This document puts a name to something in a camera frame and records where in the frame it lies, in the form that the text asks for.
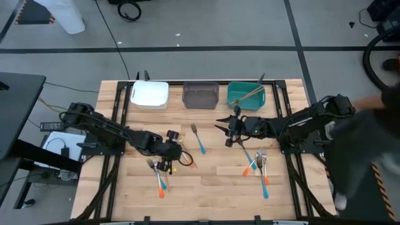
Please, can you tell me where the large black hazard-striped mat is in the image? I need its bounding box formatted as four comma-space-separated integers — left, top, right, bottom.
324, 161, 397, 222

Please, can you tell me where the person's hand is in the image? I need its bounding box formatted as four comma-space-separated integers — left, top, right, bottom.
354, 95, 387, 111

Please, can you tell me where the yellow floor cable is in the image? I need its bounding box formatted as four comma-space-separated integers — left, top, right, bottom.
37, 96, 68, 113

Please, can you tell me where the long black floor cable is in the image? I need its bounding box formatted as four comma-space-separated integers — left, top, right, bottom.
93, 0, 131, 81

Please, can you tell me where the small black hazard-striped mat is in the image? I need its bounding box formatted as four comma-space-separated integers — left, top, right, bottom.
14, 0, 56, 25

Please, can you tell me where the thick black hose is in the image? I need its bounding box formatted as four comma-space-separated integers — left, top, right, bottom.
362, 29, 400, 91

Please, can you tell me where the white plastic bin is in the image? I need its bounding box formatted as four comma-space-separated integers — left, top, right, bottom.
129, 80, 170, 111

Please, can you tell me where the thin black floor cable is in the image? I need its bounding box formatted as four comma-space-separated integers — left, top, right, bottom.
43, 81, 99, 94

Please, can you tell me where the blurred person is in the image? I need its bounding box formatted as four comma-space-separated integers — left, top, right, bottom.
323, 86, 400, 211

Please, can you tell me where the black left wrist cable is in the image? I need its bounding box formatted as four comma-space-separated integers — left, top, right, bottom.
177, 151, 195, 167

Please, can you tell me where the teal plastic bin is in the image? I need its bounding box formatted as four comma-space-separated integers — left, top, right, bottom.
226, 81, 266, 112

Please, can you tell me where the white plastic object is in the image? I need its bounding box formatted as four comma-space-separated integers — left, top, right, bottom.
33, 0, 86, 35

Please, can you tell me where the black power brick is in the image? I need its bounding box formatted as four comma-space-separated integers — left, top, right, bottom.
39, 121, 66, 132

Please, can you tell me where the coiled black cable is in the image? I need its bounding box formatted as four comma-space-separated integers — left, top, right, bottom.
117, 1, 142, 23

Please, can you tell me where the black object with orange mark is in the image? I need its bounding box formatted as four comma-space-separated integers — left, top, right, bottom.
382, 57, 400, 72

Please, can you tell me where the black metal table frame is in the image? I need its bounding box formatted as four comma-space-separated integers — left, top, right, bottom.
73, 79, 340, 225

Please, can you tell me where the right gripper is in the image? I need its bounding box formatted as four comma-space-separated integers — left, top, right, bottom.
214, 106, 251, 148

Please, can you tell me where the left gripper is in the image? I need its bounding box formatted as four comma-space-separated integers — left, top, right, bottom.
157, 131, 184, 174

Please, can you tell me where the black equipment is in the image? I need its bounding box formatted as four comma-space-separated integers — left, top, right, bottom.
359, 0, 400, 43

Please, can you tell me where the grey translucent plastic bin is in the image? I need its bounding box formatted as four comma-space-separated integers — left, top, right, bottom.
181, 81, 220, 110

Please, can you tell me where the dark grey desk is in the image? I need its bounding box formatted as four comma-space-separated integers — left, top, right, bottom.
0, 72, 83, 210

